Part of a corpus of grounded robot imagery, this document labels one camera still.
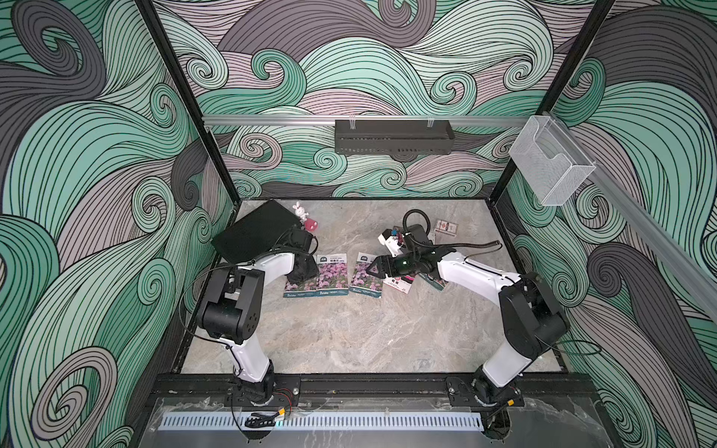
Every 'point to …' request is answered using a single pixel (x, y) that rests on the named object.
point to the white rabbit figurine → (300, 211)
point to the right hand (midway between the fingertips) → (371, 272)
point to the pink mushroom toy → (310, 224)
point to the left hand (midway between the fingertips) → (311, 271)
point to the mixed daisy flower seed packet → (436, 283)
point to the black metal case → (260, 230)
